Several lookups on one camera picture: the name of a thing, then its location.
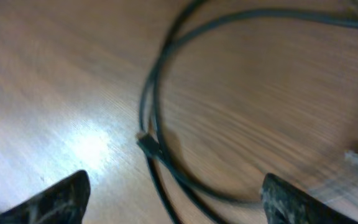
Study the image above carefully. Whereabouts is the black USB cable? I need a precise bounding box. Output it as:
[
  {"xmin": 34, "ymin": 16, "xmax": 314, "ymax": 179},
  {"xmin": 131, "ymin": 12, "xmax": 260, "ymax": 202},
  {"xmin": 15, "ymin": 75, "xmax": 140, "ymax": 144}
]
[{"xmin": 137, "ymin": 0, "xmax": 358, "ymax": 224}]

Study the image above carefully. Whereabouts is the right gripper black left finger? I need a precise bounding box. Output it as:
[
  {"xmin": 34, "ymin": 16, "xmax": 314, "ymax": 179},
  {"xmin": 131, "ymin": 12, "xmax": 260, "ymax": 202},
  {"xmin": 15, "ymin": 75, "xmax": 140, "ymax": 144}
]
[{"xmin": 0, "ymin": 170, "xmax": 91, "ymax": 224}]

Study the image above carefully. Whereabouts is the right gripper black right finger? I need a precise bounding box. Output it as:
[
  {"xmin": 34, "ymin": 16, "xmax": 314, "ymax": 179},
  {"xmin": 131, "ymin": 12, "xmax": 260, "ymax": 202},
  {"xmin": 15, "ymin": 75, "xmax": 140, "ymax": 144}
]
[{"xmin": 261, "ymin": 173, "xmax": 358, "ymax": 224}]

